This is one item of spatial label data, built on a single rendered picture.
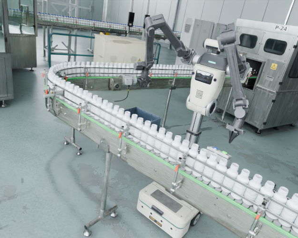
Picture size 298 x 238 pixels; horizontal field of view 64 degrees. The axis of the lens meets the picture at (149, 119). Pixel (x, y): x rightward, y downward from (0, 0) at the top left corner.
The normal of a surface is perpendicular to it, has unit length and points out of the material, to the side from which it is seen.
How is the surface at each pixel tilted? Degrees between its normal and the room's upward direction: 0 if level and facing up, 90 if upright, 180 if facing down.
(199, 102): 90
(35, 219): 0
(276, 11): 90
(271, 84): 90
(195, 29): 90
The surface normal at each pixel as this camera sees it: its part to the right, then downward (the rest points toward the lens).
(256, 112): -0.82, 0.10
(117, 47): 0.53, 0.42
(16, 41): 0.76, 0.37
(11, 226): 0.16, -0.90
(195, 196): -0.62, 0.22
